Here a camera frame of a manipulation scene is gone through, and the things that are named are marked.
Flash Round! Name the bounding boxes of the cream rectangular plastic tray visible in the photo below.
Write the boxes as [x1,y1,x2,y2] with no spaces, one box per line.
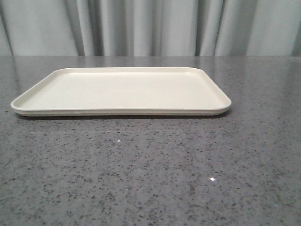
[11,67,231,117]

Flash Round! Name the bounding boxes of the grey-white pleated curtain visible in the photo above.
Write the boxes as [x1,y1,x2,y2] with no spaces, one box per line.
[0,0,301,57]

